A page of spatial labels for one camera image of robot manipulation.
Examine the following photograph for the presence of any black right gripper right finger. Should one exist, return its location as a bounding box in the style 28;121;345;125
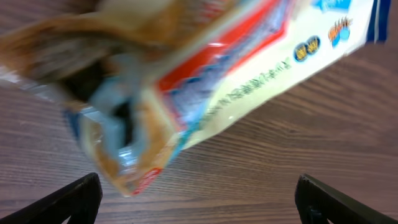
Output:
295;174;397;224

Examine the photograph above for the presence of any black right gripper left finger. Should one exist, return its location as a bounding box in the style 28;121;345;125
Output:
1;172;103;224

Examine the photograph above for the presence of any yellow snack chip bag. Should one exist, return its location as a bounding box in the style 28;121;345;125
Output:
1;0;391;197

